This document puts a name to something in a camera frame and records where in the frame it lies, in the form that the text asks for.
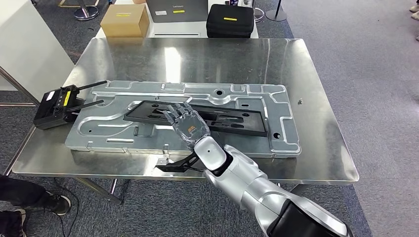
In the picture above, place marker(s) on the black wifi router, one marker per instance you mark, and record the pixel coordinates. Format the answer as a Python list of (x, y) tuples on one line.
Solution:
[(52, 108)]

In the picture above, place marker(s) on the white panel steel-leg table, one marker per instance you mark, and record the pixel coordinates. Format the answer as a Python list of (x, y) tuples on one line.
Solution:
[(26, 49)]

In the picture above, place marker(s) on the person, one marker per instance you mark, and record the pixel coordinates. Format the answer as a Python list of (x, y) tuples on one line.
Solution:
[(19, 196), (415, 9)]

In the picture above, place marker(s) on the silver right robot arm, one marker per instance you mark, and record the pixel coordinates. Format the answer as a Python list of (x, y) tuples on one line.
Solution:
[(242, 183)]

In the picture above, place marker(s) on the brown cardboard box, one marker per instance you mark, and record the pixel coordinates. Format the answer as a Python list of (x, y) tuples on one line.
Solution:
[(122, 21)]

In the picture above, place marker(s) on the grey Lenovo box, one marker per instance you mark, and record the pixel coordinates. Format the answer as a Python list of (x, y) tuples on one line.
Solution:
[(176, 11)]

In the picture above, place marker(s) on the black plastic plate part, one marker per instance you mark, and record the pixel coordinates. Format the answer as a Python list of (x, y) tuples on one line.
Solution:
[(252, 126)]

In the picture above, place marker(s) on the stainless steel workbench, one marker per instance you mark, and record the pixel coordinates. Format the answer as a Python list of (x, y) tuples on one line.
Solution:
[(196, 59)]

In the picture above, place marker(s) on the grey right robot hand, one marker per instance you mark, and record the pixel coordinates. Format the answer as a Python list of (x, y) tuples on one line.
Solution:
[(190, 127)]

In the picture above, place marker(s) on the black box with yellow mark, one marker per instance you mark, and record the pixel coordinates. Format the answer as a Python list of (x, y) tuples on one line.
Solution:
[(229, 24)]

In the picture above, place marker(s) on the black round base with pole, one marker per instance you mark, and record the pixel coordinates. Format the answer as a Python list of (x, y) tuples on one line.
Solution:
[(276, 15)]

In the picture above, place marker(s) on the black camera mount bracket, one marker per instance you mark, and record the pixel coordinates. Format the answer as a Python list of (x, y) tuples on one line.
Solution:
[(180, 165)]

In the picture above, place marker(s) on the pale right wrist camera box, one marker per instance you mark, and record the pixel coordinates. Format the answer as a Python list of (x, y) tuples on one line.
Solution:
[(162, 162)]

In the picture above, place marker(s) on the stamped sheet metal panel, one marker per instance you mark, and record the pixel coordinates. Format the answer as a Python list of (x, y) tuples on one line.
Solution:
[(98, 137)]

